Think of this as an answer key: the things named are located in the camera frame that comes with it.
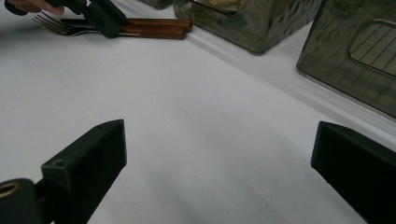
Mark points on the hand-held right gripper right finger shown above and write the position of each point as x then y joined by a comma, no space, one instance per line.
361,174

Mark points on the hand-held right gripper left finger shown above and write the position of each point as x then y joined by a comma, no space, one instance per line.
84,168

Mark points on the smoky transparent plastic bin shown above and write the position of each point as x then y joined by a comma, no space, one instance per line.
330,68
255,28
155,3

